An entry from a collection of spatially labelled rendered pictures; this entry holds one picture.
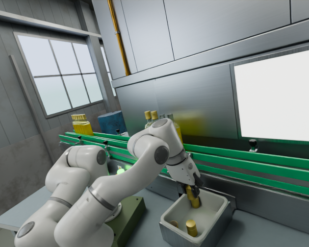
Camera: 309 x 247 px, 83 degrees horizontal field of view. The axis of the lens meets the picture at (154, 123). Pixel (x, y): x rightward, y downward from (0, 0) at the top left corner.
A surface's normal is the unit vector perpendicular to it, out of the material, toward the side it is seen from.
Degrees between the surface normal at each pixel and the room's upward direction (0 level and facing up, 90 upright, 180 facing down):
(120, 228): 3
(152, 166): 89
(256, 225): 0
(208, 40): 90
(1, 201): 90
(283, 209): 90
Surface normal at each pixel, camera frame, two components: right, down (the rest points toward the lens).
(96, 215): 0.45, 0.01
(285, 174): -0.69, 0.32
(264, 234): -0.22, -0.95
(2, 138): 0.91, -0.11
